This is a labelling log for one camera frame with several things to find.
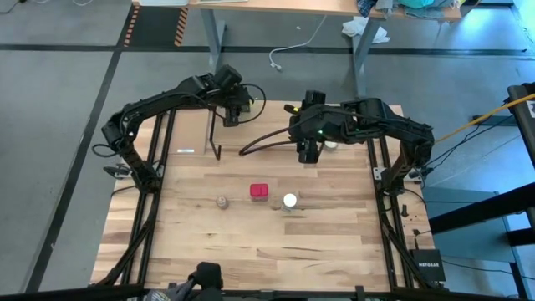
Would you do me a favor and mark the teal garment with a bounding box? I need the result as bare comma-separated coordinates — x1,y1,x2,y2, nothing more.
399,0,436,9

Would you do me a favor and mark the white cloth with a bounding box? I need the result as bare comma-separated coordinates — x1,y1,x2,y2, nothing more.
341,15,390,45

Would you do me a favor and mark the black cable bundle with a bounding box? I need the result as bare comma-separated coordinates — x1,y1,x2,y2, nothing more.
421,115,517,171

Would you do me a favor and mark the wooden desk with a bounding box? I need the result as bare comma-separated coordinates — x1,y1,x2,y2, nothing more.
131,0,463,99

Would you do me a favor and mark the yellow cable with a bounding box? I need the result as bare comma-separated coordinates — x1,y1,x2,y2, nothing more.
434,93,535,144

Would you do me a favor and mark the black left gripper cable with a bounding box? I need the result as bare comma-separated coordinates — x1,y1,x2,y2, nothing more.
238,82,268,125

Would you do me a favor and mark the black metal beam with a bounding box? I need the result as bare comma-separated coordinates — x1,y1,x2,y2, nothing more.
428,182,535,248

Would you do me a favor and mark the dark curved cable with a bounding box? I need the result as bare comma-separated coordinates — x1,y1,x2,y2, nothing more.
238,128,296,157

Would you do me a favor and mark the white cable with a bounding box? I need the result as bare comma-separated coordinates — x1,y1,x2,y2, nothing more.
268,14,328,71

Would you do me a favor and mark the black table-level camera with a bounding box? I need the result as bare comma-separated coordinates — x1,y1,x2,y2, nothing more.
186,262,223,290

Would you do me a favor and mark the white box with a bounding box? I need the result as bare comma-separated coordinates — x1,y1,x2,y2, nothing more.
137,0,190,7

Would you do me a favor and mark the black Netgear box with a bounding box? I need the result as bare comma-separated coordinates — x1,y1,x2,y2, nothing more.
408,248,447,283

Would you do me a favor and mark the black equipment cart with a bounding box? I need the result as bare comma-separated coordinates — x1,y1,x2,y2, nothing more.
507,82,535,169

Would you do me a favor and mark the black rail frame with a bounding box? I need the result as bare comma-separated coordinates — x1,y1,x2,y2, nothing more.
89,110,177,289
366,137,440,290

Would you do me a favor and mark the red square spice jar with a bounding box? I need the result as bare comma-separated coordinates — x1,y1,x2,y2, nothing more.
249,182,269,202

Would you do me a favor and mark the black left rail frame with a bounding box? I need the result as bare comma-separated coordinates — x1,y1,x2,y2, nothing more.
89,110,177,289

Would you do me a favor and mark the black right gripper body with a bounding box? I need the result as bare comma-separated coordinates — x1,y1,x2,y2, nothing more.
288,106,335,145

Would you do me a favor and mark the black right rail frame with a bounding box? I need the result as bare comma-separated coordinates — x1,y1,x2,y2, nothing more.
366,137,440,290

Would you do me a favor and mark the black frame crossbar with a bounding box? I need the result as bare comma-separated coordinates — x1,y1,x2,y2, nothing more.
0,285,535,301

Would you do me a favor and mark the grey garments pile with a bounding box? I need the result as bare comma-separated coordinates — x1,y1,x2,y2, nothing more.
357,0,478,20

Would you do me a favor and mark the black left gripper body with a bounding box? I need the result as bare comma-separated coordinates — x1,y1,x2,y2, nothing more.
223,89,254,114

